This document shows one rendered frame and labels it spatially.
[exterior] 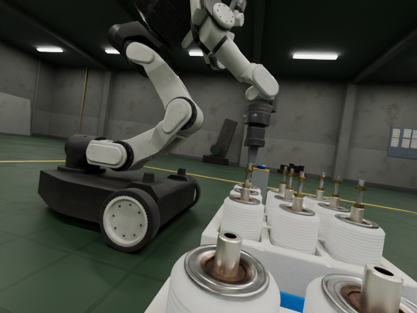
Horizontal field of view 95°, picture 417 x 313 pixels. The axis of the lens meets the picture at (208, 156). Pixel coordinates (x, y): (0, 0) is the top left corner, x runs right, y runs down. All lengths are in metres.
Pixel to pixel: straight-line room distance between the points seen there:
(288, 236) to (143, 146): 0.68
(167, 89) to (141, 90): 9.11
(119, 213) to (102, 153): 0.35
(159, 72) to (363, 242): 0.87
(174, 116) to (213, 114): 7.62
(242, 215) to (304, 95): 8.30
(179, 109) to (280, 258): 0.62
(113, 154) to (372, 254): 0.89
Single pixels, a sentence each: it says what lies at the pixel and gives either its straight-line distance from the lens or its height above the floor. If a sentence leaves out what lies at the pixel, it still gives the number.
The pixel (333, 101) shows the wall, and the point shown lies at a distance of 8.87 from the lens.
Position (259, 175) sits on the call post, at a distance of 0.85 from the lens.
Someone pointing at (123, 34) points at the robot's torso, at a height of 0.83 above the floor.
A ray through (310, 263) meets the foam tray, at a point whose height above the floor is 0.17.
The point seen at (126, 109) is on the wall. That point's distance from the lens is 10.18.
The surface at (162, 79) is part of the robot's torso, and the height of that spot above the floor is 0.64.
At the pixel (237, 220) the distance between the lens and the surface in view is 0.45.
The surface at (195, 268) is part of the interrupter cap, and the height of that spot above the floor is 0.25.
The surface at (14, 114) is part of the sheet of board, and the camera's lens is 11.94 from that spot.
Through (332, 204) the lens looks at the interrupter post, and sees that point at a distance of 0.63.
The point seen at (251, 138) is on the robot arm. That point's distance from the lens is 0.66.
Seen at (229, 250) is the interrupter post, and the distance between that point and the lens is 0.18.
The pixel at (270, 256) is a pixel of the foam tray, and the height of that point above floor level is 0.17.
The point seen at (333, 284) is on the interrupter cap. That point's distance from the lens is 0.23.
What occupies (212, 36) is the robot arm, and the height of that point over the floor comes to 0.71.
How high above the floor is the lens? 0.35
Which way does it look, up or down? 1 degrees down
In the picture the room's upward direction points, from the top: 8 degrees clockwise
